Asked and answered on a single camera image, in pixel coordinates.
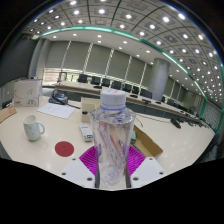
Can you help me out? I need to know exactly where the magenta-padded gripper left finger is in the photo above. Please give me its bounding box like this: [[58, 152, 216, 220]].
[[59, 145, 101, 189]]

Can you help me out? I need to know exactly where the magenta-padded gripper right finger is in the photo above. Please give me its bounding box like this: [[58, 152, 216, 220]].
[[124, 145, 167, 189]]

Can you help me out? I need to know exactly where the clear plastic water bottle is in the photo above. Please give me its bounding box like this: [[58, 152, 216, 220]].
[[89, 88, 137, 186]]

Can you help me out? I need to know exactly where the brown red-labelled cardboard box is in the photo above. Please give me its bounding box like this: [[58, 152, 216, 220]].
[[131, 124, 164, 160]]

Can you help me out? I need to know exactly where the flat round red coaster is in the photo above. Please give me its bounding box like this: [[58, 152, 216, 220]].
[[54, 140, 75, 158]]

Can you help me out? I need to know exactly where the white remote control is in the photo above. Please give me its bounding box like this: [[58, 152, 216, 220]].
[[79, 122, 94, 142]]

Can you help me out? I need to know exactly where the small beige open box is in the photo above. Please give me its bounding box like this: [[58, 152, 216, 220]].
[[80, 96, 102, 124]]

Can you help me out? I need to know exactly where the black tabletop microphone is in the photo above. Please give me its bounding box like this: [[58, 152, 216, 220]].
[[170, 118, 183, 130]]

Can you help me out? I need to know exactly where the white paper sheet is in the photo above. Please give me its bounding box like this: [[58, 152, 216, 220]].
[[36, 102, 77, 120]]

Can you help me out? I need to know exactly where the white ceramic mug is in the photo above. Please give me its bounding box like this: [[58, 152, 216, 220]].
[[22, 114, 46, 142]]

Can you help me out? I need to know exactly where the black desk telephone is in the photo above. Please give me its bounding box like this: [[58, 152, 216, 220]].
[[48, 89, 69, 106]]

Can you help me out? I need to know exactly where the large white printed box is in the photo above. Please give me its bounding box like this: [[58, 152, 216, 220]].
[[13, 78, 44, 108]]

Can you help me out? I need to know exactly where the brown paper envelope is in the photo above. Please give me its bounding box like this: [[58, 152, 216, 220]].
[[0, 105, 18, 124]]

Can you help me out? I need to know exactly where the group of ceiling lights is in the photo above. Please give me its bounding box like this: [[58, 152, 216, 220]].
[[26, 0, 224, 101]]

